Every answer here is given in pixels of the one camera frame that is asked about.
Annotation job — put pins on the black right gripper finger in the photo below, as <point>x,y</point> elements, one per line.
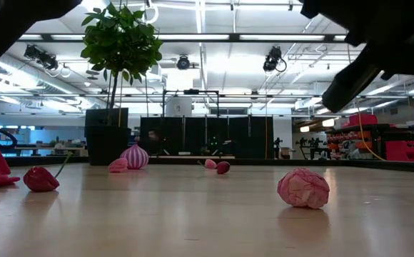
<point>349,87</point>
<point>371,14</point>

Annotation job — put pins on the pink cabbage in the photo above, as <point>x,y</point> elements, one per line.
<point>303,188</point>

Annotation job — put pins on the dark red radish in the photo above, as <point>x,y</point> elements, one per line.
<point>223,167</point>

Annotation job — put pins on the light pink radish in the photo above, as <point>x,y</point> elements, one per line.
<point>210,164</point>

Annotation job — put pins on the pink striped onion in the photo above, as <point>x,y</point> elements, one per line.
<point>134,157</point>

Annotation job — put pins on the small pink ridged produce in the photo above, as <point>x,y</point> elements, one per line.
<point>118,165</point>

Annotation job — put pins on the red pepper with green stem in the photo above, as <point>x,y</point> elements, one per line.
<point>41,179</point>

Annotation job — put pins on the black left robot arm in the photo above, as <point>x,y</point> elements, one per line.
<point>7,25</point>

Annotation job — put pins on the red storage bin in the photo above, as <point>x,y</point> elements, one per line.
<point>362,120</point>

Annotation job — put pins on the black storage shelf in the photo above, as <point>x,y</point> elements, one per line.
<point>374,137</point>

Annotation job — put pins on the background black robot arms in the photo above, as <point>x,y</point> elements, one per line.
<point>310,144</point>

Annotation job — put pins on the black ceiling spotlight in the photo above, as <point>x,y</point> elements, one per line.
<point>41,57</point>
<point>183,63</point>
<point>273,59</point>

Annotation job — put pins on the red stacked storage bins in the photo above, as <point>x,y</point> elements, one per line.
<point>403,150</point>

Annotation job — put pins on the black partition panels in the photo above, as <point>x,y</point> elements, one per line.
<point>250,137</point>

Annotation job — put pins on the black device with green lights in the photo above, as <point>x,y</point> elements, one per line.
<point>215,142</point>

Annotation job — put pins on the person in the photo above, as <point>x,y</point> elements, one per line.
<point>153,137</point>

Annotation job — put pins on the green leafy potted tree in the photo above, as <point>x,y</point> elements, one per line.
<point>121,43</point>

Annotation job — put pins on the black square planter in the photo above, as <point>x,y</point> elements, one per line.
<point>107,142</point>

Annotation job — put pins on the background workbench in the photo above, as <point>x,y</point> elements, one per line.
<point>50,147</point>

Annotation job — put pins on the black table border rail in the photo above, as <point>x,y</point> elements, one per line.
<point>300,162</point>

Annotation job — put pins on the overhead aluminium frame bar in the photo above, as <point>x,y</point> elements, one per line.
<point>233,37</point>

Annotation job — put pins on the black gantry frame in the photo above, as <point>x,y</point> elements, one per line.
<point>191,91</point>

